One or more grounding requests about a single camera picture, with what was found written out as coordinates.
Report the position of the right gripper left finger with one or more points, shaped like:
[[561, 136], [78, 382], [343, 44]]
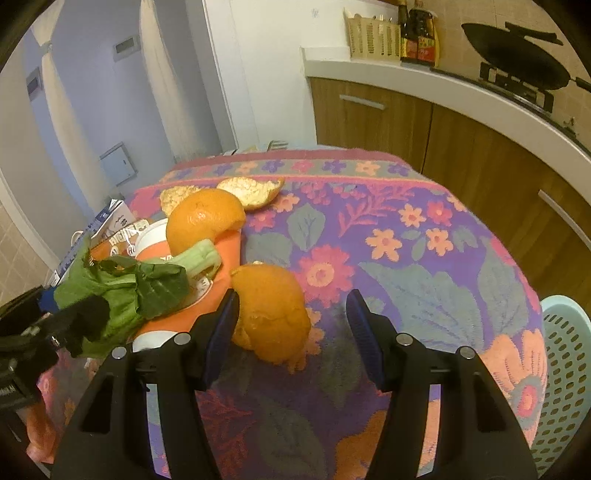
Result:
[[107, 436]]

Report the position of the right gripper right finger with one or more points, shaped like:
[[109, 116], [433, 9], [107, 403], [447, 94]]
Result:
[[479, 436]]

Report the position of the light blue plastic trash basket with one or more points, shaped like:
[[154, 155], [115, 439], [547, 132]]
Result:
[[566, 405]]

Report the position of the wooden kitchen cabinet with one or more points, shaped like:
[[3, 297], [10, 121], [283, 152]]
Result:
[[541, 220]]

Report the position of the green leafy vegetable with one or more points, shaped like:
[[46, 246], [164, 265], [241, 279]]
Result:
[[136, 291]]

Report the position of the blue white paper carton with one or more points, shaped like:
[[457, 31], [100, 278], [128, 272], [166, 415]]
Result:
[[113, 217]]

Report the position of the orange white snack package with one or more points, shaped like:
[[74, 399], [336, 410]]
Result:
[[151, 243]]

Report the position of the small pale orange peel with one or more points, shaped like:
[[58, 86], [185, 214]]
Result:
[[171, 197]]

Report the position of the orange peel near gripper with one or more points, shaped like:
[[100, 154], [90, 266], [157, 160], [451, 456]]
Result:
[[272, 320]]

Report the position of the large orange peel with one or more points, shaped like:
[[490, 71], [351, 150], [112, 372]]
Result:
[[205, 214]]

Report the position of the floral purple table cloth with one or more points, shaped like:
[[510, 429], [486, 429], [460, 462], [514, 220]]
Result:
[[363, 220]]

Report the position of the pale orange peel far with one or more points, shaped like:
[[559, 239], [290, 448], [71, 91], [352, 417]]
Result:
[[252, 193]]

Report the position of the white sheer curtain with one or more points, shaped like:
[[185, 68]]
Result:
[[179, 127]]

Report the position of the black glass gas stove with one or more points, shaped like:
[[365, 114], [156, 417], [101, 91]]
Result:
[[538, 102]]

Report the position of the black wok with lid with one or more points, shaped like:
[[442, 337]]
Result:
[[509, 51]]

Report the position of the red label sauce bottle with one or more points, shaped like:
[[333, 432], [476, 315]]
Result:
[[425, 27]]

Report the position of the dark soy sauce bottle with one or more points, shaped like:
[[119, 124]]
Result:
[[408, 38]]

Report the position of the woven beige utensil basket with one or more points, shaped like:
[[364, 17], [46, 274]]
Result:
[[374, 39]]

